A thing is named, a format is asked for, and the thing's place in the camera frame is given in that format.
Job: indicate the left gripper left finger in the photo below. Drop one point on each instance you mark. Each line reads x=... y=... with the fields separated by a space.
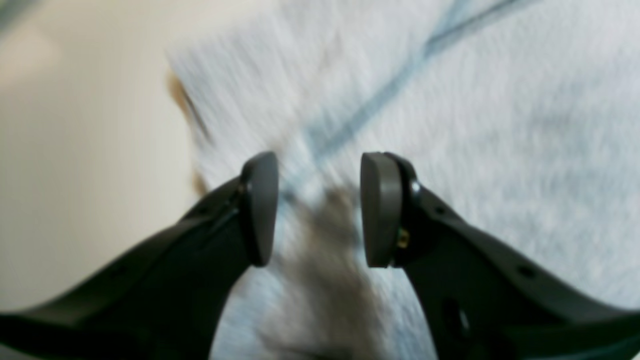
x=162 y=299

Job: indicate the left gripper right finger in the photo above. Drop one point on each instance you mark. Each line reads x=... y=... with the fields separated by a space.
x=482 y=299

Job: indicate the grey T-shirt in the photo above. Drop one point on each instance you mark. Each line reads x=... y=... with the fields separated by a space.
x=522 y=115

